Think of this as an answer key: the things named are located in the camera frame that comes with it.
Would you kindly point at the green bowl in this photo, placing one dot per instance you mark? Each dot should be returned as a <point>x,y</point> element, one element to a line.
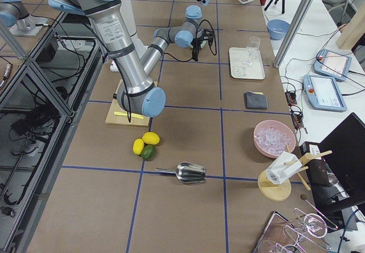
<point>202,41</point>

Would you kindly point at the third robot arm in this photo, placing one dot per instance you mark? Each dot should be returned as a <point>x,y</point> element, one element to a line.
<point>20,22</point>

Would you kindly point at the blue bowl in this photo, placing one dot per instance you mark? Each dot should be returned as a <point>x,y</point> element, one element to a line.
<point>277,29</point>

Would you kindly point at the pink bowl with ice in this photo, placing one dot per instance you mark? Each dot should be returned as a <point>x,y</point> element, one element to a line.
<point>272,137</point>

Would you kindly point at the steel ice scoop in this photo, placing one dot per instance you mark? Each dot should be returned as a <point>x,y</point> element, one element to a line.
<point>187,173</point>

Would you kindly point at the white bear tray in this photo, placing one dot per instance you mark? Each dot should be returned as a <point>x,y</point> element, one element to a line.
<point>239,71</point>

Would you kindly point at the clear wine glass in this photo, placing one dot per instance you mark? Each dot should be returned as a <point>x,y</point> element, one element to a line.
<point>252,48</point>

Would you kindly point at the grey folded cloth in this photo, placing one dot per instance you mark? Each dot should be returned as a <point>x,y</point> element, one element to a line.
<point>255,100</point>

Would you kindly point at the yellow plastic knife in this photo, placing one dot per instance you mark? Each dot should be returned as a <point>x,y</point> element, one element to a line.
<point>133,115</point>

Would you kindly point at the yellow lemon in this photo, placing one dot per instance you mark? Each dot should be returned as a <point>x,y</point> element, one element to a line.
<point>138,146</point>
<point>151,138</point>

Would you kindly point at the wooden cutting board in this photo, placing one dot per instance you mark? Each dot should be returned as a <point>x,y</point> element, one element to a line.
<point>123,120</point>

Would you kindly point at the teach pendant far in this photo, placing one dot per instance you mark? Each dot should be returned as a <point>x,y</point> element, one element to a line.
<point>331,63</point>

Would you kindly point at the teach pendant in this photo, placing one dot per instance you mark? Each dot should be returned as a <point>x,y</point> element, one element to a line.
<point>331,63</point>
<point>323,93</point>

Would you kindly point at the teach pendant near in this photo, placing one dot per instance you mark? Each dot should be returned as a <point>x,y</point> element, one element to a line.
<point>323,93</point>

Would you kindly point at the wooden mug stand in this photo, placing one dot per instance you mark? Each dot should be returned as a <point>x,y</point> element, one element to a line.
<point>282,192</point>

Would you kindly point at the aluminium frame post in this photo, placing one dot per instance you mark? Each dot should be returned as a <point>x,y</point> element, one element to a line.
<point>298,18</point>

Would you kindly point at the wire glass holder rack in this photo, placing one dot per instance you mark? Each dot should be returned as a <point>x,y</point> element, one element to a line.
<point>309,227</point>

